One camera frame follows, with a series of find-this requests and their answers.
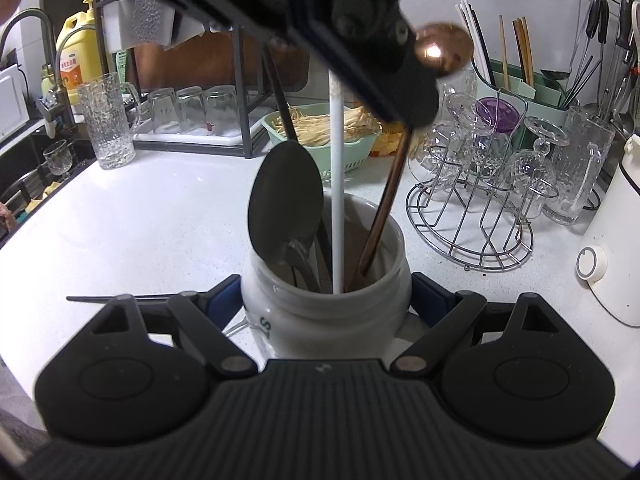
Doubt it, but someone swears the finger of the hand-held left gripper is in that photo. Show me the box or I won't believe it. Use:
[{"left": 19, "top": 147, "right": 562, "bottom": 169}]
[{"left": 320, "top": 2, "right": 441, "bottom": 128}]

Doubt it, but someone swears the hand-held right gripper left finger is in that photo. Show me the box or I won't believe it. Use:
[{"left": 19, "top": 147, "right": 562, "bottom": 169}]
[{"left": 90, "top": 274, "right": 258, "bottom": 378}]

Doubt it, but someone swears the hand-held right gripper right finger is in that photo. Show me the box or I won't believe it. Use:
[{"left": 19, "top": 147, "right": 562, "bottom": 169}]
[{"left": 390, "top": 272, "right": 561, "bottom": 376}]

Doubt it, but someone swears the small steel spoon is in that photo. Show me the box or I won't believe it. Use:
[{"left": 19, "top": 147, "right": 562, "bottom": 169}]
[{"left": 282, "top": 237, "right": 321, "bottom": 293}]

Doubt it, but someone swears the white ceramic mug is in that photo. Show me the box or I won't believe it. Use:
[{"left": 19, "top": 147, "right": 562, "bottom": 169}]
[{"left": 240, "top": 192, "right": 413, "bottom": 361}]

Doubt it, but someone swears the copper spoon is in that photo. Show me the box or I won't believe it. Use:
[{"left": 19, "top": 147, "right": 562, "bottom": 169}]
[{"left": 345, "top": 21, "right": 475, "bottom": 291}]

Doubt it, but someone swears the black chopstick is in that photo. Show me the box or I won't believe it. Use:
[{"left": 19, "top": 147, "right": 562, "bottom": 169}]
[
  {"left": 66, "top": 291, "right": 201, "bottom": 304},
  {"left": 260, "top": 42, "right": 301, "bottom": 143}
]

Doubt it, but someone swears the white chopstick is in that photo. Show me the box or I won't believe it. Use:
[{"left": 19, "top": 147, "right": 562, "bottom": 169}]
[{"left": 327, "top": 67, "right": 347, "bottom": 295}]

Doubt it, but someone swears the large steel spoon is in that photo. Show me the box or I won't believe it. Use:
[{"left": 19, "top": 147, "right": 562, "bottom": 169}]
[{"left": 247, "top": 140, "right": 325, "bottom": 268}]

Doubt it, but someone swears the row of hanging steel utensils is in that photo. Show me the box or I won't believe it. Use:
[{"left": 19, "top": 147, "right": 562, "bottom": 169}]
[{"left": 582, "top": 0, "right": 640, "bottom": 141}]

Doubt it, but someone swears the textured glass tumbler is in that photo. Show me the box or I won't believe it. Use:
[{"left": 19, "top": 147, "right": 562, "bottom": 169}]
[{"left": 432, "top": 67, "right": 478, "bottom": 111}]

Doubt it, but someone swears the clear goblet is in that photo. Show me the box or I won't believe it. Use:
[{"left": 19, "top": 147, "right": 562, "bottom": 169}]
[
  {"left": 442, "top": 92, "right": 493, "bottom": 171},
  {"left": 505, "top": 116, "right": 571, "bottom": 221},
  {"left": 407, "top": 125, "right": 453, "bottom": 196}
]

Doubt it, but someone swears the green plastic basket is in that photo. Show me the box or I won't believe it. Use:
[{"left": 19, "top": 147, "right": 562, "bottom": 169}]
[{"left": 262, "top": 102, "right": 383, "bottom": 181}]

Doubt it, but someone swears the wooden cutting board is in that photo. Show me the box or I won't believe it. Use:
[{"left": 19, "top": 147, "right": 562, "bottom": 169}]
[{"left": 132, "top": 25, "right": 311, "bottom": 95}]

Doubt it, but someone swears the kitchen knife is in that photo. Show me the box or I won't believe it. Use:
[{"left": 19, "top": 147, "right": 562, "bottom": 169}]
[{"left": 172, "top": 10, "right": 206, "bottom": 46}]

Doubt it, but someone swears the bundle of chopsticks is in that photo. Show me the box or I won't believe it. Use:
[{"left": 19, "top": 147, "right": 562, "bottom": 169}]
[{"left": 454, "top": 0, "right": 537, "bottom": 88}]

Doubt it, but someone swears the purple cup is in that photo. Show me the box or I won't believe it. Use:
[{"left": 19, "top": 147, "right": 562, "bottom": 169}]
[{"left": 475, "top": 97, "right": 517, "bottom": 135}]

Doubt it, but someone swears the dark metal rack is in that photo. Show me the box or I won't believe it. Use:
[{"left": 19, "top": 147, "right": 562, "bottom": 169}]
[{"left": 92, "top": 0, "right": 311, "bottom": 159}]

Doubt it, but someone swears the hammered cleaver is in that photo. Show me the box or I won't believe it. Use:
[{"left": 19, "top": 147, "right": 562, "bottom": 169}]
[{"left": 134, "top": 0, "right": 176, "bottom": 37}]

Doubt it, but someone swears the small glass with red label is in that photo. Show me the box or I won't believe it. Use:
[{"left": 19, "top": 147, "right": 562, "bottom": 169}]
[{"left": 205, "top": 85, "right": 238, "bottom": 136}]

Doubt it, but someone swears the small clear glass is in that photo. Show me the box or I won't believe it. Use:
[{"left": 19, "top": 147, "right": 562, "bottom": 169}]
[
  {"left": 177, "top": 86, "right": 207, "bottom": 133},
  {"left": 149, "top": 88, "right": 179, "bottom": 134}
]

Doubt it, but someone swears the green cutlery holder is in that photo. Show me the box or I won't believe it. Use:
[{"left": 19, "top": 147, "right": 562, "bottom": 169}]
[{"left": 472, "top": 57, "right": 571, "bottom": 128}]

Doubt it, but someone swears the steel ladle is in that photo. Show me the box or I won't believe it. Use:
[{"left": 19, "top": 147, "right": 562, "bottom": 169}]
[{"left": 540, "top": 55, "right": 601, "bottom": 111}]

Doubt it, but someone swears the white plastic tray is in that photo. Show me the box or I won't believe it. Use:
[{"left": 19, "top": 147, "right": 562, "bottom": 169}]
[{"left": 132, "top": 120, "right": 273, "bottom": 150}]

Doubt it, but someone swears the white plastic holder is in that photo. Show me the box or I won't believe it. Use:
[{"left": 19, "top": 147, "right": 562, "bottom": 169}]
[{"left": 106, "top": 0, "right": 137, "bottom": 53}]

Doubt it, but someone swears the tall textured glass mug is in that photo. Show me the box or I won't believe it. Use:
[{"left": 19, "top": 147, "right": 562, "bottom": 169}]
[
  {"left": 76, "top": 72, "right": 142, "bottom": 171},
  {"left": 542, "top": 106, "right": 617, "bottom": 226}
]

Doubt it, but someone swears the white electric cooker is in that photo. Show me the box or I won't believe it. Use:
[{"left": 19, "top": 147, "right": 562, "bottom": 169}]
[{"left": 575, "top": 134, "right": 640, "bottom": 328}]

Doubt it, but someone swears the yellow detergent bottle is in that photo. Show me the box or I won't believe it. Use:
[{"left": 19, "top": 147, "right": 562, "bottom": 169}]
[{"left": 54, "top": 0, "right": 113, "bottom": 107}]

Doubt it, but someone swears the yellow cloth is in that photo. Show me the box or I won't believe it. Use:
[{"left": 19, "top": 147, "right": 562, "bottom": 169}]
[{"left": 25, "top": 180, "right": 63, "bottom": 213}]

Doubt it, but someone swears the cut glass goblet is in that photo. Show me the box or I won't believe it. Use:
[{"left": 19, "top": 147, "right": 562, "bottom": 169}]
[{"left": 43, "top": 139, "right": 76, "bottom": 181}]

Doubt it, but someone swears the dark curved faucet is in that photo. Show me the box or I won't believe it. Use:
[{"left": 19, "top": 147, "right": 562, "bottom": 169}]
[{"left": 0, "top": 7, "right": 78, "bottom": 138}]

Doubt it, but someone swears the dark kitchen sink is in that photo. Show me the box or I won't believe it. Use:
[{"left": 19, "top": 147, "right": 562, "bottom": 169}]
[{"left": 0, "top": 120, "right": 98, "bottom": 251}]

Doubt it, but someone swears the white countertop appliance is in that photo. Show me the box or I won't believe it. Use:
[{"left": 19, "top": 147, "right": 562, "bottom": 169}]
[{"left": 0, "top": 65, "right": 31, "bottom": 136}]

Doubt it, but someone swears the wire glass rack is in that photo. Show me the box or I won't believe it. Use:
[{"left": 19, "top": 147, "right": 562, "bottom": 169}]
[{"left": 405, "top": 92, "right": 561, "bottom": 273}]

